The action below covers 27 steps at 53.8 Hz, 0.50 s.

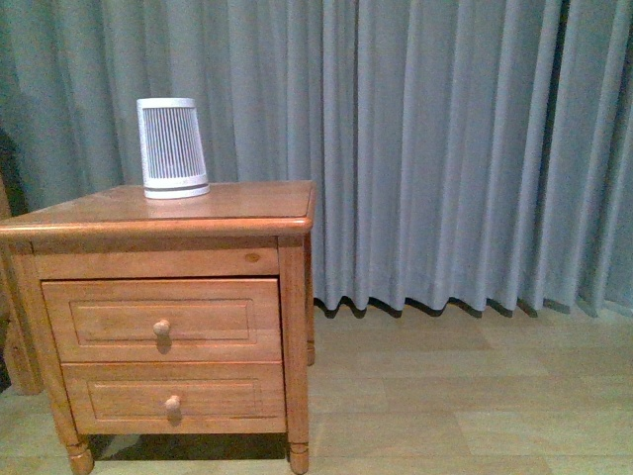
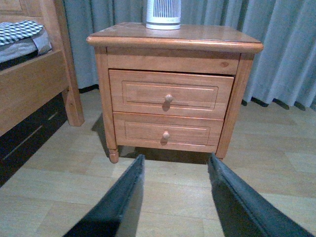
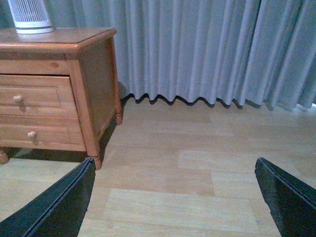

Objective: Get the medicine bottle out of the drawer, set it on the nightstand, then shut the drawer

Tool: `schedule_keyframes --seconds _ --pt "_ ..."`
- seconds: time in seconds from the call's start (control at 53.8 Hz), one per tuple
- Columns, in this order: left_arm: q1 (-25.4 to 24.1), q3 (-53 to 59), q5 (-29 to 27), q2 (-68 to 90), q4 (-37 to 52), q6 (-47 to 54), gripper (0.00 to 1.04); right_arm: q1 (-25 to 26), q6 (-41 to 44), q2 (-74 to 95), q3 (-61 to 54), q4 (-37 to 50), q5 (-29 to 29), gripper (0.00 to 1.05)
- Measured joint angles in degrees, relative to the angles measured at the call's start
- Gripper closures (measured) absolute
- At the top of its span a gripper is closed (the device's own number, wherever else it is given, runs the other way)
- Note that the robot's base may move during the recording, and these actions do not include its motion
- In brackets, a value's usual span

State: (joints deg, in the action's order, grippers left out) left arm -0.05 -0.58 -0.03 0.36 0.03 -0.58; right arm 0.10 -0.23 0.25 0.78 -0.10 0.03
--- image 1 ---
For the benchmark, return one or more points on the upper drawer wooden knob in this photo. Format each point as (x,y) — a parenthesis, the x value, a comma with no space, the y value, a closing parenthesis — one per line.
(162,329)

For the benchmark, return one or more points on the drawer wooden knob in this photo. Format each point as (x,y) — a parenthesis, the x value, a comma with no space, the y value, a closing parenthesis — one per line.
(162,329)
(172,405)

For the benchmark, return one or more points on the lower drawer wooden knob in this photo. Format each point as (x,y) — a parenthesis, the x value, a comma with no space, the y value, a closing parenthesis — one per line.
(172,405)

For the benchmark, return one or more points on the white ribbed air purifier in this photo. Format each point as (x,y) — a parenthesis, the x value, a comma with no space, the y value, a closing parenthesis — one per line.
(172,156)

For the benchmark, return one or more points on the grey curtain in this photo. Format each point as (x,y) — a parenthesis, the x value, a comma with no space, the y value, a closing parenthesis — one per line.
(471,150)

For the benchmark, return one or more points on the wooden nightstand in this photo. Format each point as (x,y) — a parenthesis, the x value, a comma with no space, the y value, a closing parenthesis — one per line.
(250,230)

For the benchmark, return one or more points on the wooden bed frame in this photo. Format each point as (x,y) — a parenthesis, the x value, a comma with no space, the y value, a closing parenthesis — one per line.
(18,352)

